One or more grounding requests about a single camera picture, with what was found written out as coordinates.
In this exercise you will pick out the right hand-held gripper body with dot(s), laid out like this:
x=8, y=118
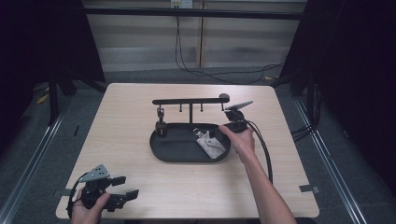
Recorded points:
x=238, y=119

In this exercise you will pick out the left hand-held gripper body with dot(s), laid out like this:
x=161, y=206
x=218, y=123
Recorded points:
x=96, y=185

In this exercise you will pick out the patterned grey key pouch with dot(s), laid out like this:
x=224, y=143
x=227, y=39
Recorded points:
x=212, y=147

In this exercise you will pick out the black key rack with tray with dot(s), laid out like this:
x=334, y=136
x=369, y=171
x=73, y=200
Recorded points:
x=174, y=146

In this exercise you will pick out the person's right hand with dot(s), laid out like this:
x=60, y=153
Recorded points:
x=241, y=143

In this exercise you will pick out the person's left hand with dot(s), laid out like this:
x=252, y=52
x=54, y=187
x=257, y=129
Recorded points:
x=88, y=213

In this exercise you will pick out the grey tape piece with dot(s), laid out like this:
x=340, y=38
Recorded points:
x=61, y=193
x=308, y=188

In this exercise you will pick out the black curtain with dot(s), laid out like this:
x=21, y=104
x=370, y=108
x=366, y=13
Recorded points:
x=40, y=46
x=358, y=77

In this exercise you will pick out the metal floor rail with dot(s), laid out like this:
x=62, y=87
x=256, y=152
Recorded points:
x=28, y=174
x=339, y=174

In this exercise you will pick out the black horizontal frame bar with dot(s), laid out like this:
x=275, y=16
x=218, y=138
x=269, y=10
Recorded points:
x=193, y=13

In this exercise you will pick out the white wall socket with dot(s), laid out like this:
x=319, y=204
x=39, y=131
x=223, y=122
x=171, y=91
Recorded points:
x=181, y=3

